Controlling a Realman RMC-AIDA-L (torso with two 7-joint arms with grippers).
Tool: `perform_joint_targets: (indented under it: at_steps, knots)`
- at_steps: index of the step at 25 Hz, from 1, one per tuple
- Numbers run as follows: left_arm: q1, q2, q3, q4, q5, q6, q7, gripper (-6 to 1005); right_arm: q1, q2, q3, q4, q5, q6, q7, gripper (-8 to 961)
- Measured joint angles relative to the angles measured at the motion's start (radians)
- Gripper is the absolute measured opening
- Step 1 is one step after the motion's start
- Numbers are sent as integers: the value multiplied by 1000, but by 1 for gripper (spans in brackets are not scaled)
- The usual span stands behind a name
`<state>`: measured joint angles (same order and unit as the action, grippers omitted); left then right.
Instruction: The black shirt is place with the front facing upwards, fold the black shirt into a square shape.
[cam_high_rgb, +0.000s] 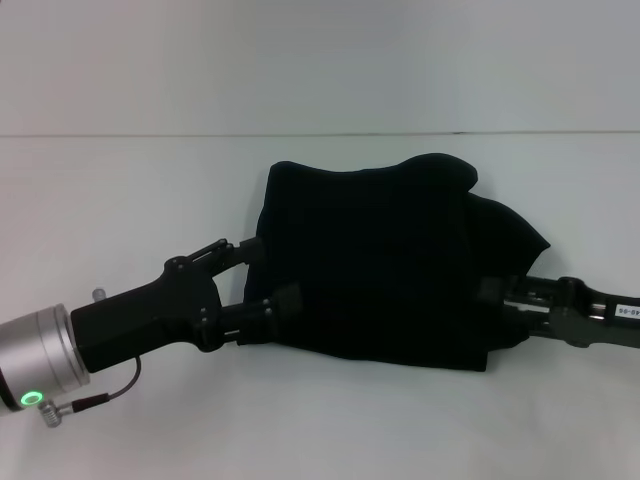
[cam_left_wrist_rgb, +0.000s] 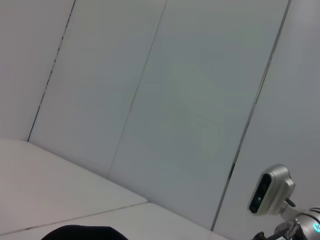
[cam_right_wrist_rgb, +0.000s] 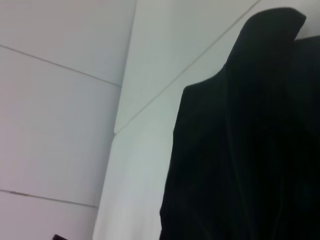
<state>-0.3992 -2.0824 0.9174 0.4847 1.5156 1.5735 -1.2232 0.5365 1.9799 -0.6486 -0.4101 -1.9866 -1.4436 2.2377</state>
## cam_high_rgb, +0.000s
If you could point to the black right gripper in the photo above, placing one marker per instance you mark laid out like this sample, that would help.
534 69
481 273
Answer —
595 320

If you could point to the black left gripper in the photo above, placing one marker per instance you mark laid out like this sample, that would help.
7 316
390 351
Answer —
145 315

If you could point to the black shirt with FREE print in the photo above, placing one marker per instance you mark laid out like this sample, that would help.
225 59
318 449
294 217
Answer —
375 265

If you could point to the small silver left wrist knob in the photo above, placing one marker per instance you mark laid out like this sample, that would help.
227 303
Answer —
99 293

